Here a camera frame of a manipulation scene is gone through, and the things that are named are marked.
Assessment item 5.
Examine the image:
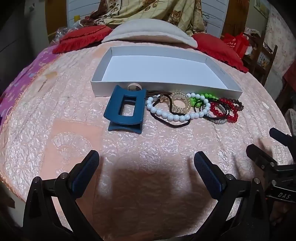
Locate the thin black hair tie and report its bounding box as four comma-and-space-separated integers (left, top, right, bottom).
193, 101, 209, 113

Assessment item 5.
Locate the red ruffled pillow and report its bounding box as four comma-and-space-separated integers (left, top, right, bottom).
191, 34, 249, 73
53, 25, 114, 54

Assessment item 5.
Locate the purple patterned sheet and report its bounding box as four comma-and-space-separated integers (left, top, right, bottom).
0, 46, 60, 121

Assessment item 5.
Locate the beige pillow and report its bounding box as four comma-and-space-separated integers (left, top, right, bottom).
102, 19, 198, 49

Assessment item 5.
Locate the white bead bracelet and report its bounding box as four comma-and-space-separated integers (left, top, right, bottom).
146, 93, 211, 122

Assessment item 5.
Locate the silver black braided hair tie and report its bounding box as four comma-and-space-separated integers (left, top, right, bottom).
203, 104, 228, 125

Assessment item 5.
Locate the dark brown bead bracelet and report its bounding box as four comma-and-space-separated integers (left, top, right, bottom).
228, 98, 244, 114

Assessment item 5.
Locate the brown hair tie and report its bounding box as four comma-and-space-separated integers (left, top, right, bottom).
147, 90, 173, 102

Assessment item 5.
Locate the framed wall picture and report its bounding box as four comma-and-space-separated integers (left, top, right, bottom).
253, 0, 271, 16

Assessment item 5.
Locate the clear plastic bag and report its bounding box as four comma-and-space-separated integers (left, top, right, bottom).
50, 27, 72, 43

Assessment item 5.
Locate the red bead bracelet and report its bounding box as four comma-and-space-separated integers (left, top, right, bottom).
209, 98, 239, 123

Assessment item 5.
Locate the floral quilt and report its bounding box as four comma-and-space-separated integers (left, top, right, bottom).
89, 0, 206, 36

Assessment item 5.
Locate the white cardboard box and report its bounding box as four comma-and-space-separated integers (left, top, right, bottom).
91, 46, 243, 100

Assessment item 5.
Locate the pink quilted bedspread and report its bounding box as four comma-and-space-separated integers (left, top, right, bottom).
0, 40, 294, 232

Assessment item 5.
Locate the green bead bracelet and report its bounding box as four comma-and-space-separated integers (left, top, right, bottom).
190, 93, 219, 107

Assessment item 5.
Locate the black twisted hair tie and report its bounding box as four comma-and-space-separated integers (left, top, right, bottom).
151, 93, 191, 129

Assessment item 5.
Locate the red shopping bag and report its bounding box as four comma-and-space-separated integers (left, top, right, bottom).
223, 32, 250, 59

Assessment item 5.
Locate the blue hair claw clip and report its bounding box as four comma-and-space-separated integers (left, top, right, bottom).
103, 85, 147, 135

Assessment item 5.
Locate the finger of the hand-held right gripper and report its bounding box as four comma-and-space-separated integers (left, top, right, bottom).
246, 144, 278, 173
269, 127, 296, 161

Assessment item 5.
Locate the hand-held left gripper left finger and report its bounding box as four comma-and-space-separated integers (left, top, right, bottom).
23, 150, 100, 241

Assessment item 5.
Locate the gold spiral hair tie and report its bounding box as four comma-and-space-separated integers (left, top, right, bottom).
170, 92, 191, 114

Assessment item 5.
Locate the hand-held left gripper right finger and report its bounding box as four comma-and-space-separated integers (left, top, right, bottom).
194, 151, 271, 241

